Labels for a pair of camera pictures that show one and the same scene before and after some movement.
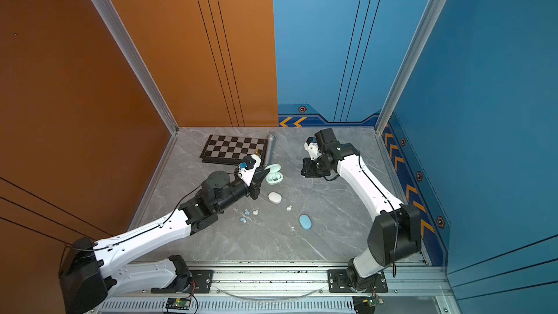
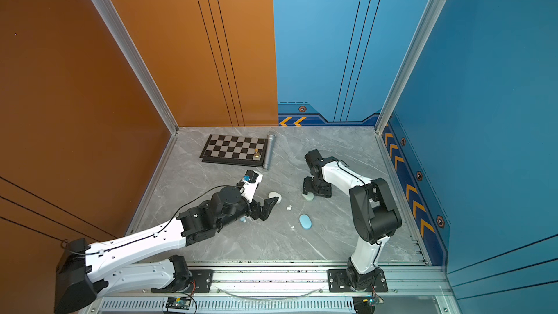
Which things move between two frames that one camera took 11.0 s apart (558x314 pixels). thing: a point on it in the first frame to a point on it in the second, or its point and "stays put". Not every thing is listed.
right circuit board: [366, 304] stays put
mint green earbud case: [275, 176] to [308, 197]
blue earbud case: [305, 222] stays put
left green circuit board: [180, 303] stays put
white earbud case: [275, 197] stays put
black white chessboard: [229, 150] stays put
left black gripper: [256, 182] to [256, 213]
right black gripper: [308, 171] to [306, 187]
